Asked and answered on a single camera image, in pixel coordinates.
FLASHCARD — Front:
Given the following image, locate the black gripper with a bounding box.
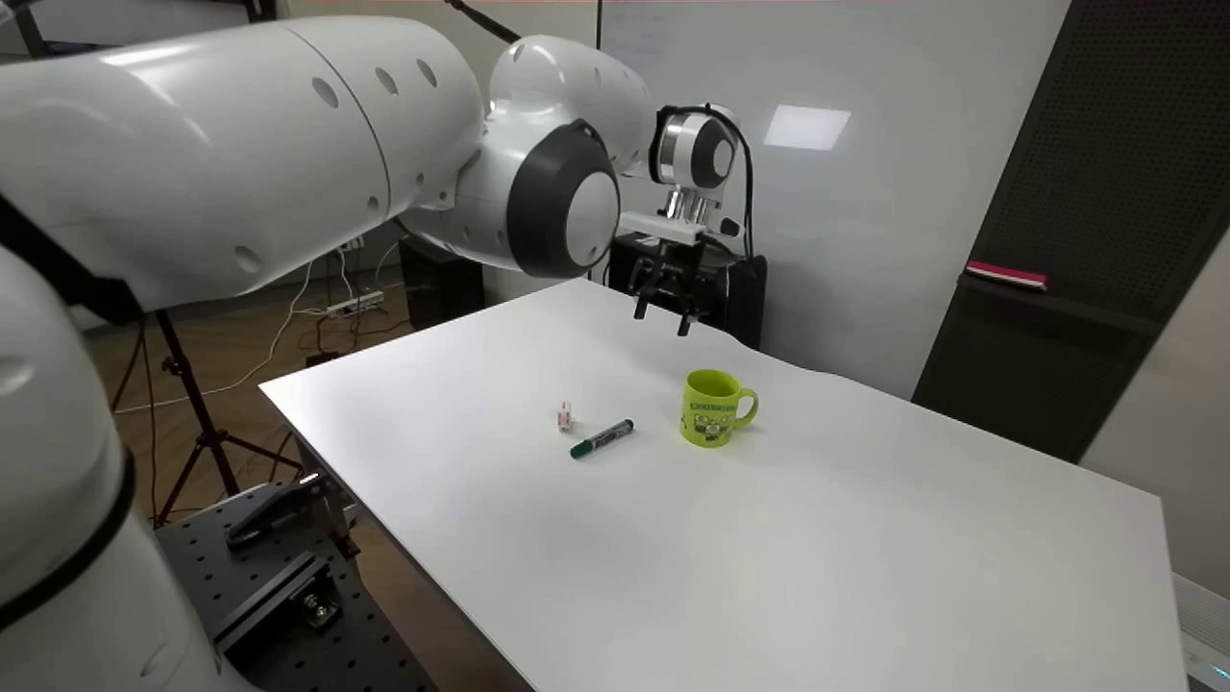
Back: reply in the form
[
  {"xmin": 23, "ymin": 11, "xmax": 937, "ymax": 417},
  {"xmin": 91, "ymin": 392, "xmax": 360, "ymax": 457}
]
[{"xmin": 628, "ymin": 233, "xmax": 725, "ymax": 342}]

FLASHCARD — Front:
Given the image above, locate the yellow-green mug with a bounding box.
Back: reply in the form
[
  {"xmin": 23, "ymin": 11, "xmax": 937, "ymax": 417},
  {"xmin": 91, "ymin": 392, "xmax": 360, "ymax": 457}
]
[{"xmin": 678, "ymin": 365, "xmax": 761, "ymax": 448}]

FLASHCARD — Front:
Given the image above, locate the green marker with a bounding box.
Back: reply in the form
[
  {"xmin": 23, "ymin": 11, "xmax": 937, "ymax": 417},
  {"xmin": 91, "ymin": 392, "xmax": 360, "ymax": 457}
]
[{"xmin": 567, "ymin": 415, "xmax": 642, "ymax": 465}]

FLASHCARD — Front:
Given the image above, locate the black computer box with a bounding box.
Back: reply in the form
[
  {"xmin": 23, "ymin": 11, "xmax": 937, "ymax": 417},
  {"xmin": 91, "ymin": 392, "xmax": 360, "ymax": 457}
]
[{"xmin": 605, "ymin": 233, "xmax": 768, "ymax": 352}]

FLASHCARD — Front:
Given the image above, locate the small black speaker box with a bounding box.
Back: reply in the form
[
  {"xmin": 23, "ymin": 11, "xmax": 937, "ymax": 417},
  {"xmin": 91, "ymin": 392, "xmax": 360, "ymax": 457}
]
[{"xmin": 395, "ymin": 233, "xmax": 491, "ymax": 329}]

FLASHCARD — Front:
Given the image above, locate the white power strip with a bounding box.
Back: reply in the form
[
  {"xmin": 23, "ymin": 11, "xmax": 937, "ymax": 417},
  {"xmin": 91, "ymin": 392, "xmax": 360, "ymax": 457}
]
[{"xmin": 321, "ymin": 289, "xmax": 390, "ymax": 318}]

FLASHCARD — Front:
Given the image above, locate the pink sticker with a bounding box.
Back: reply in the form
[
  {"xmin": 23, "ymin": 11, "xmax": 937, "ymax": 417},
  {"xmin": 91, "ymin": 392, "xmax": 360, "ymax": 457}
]
[{"xmin": 961, "ymin": 257, "xmax": 1048, "ymax": 292}]

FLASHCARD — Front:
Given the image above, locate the tall black panel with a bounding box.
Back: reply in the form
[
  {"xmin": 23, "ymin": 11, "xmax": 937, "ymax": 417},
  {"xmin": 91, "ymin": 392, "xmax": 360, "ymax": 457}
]
[{"xmin": 910, "ymin": 0, "xmax": 1230, "ymax": 465}]

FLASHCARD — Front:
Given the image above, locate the black tripod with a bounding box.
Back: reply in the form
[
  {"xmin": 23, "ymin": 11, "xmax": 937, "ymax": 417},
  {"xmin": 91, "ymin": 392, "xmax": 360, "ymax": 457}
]
[{"xmin": 118, "ymin": 302, "xmax": 315, "ymax": 530}]

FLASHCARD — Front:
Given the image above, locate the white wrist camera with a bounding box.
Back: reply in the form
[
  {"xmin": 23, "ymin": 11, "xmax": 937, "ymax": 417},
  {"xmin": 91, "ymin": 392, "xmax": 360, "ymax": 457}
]
[{"xmin": 620, "ymin": 207, "xmax": 748, "ymax": 255}]

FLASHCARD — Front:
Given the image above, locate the black clamp handle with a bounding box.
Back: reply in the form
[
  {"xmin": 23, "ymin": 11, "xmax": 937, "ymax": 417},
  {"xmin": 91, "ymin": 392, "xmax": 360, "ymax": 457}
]
[{"xmin": 224, "ymin": 470, "xmax": 323, "ymax": 552}]

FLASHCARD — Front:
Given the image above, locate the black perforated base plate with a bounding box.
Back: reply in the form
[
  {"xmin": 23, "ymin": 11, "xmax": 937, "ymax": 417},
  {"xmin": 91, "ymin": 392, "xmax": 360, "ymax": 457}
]
[{"xmin": 154, "ymin": 476, "xmax": 441, "ymax": 692}]

